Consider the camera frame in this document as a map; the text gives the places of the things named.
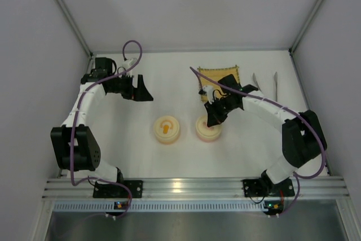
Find cream lid pink handle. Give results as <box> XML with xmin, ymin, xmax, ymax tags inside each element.
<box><xmin>195</xmin><ymin>115</ymin><xmax>222</xmax><ymax>136</ymax></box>

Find cream lid orange handle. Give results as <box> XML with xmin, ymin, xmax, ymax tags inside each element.
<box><xmin>153</xmin><ymin>115</ymin><xmax>181</xmax><ymax>134</ymax></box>

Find metal tongs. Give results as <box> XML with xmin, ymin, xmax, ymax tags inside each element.
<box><xmin>252</xmin><ymin>72</ymin><xmax>279</xmax><ymax>102</ymax></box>

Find pink lunch bowl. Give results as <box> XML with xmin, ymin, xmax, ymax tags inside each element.
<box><xmin>197</xmin><ymin>134</ymin><xmax>220</xmax><ymax>142</ymax></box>

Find orange lunch bowl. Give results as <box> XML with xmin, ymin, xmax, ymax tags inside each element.
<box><xmin>154</xmin><ymin>129</ymin><xmax>181</xmax><ymax>144</ymax></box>

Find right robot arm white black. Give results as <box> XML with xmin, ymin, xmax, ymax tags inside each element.
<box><xmin>199</xmin><ymin>75</ymin><xmax>327</xmax><ymax>197</ymax></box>

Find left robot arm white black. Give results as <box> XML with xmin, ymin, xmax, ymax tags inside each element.
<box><xmin>50</xmin><ymin>57</ymin><xmax>153</xmax><ymax>197</ymax></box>

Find bamboo sushi mat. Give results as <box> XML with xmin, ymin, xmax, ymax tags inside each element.
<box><xmin>197</xmin><ymin>65</ymin><xmax>240</xmax><ymax>98</ymax></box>

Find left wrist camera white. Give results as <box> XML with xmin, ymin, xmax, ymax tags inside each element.
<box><xmin>121</xmin><ymin>58</ymin><xmax>138</xmax><ymax>70</ymax></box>

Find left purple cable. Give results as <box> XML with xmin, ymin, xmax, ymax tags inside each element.
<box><xmin>69</xmin><ymin>40</ymin><xmax>143</xmax><ymax>219</ymax></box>

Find purple cable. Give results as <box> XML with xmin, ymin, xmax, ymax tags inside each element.
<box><xmin>190</xmin><ymin>66</ymin><xmax>328</xmax><ymax>218</ymax></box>
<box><xmin>69</xmin><ymin>40</ymin><xmax>143</xmax><ymax>219</ymax></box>

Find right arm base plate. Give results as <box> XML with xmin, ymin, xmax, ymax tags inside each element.
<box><xmin>242</xmin><ymin>178</ymin><xmax>296</xmax><ymax>199</ymax></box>

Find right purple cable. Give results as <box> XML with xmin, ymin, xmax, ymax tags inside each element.
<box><xmin>190</xmin><ymin>66</ymin><xmax>328</xmax><ymax>218</ymax></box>

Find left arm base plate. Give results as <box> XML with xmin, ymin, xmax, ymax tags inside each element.
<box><xmin>93</xmin><ymin>180</ymin><xmax>143</xmax><ymax>199</ymax></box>

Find left aluminium frame post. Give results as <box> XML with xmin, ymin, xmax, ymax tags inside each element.
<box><xmin>54</xmin><ymin>0</ymin><xmax>93</xmax><ymax>59</ymax></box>

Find aluminium frame post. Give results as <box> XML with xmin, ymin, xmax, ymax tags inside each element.
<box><xmin>54</xmin><ymin>0</ymin><xmax>93</xmax><ymax>59</ymax></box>
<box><xmin>288</xmin><ymin>0</ymin><xmax>325</xmax><ymax>56</ymax></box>

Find aluminium mounting rail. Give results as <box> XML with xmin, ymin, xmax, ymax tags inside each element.
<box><xmin>42</xmin><ymin>176</ymin><xmax>350</xmax><ymax>200</ymax></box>

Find slotted cable duct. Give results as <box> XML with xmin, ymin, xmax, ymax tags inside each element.
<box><xmin>53</xmin><ymin>200</ymin><xmax>280</xmax><ymax>213</ymax></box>

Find right aluminium frame post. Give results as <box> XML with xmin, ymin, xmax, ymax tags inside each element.
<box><xmin>288</xmin><ymin>0</ymin><xmax>325</xmax><ymax>56</ymax></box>

